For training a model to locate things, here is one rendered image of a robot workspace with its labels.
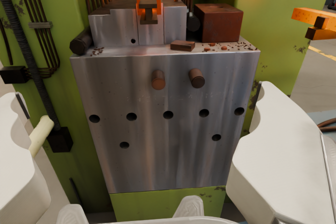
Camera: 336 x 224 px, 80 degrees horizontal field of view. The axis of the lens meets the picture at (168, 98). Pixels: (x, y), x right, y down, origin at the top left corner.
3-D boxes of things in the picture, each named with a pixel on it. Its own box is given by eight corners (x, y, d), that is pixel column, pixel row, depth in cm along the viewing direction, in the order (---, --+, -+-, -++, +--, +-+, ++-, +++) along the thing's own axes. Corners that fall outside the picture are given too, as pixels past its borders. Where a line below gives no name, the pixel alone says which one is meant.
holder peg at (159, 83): (165, 90, 39) (165, 77, 38) (151, 91, 39) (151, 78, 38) (164, 80, 43) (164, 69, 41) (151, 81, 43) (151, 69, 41)
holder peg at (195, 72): (204, 88, 40) (205, 76, 38) (191, 89, 40) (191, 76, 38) (200, 79, 43) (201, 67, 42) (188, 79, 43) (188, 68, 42)
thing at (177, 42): (195, 47, 43) (195, 41, 42) (191, 51, 41) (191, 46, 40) (175, 45, 44) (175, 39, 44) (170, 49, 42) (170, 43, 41)
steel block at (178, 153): (228, 185, 65) (261, 50, 41) (108, 194, 63) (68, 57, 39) (196, 94, 112) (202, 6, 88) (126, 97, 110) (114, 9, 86)
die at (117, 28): (185, 43, 45) (187, 1, 40) (94, 47, 44) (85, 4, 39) (170, 11, 80) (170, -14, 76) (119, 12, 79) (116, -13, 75)
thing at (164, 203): (212, 249, 90) (228, 185, 65) (126, 257, 88) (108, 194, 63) (191, 153, 137) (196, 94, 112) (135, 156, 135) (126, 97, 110)
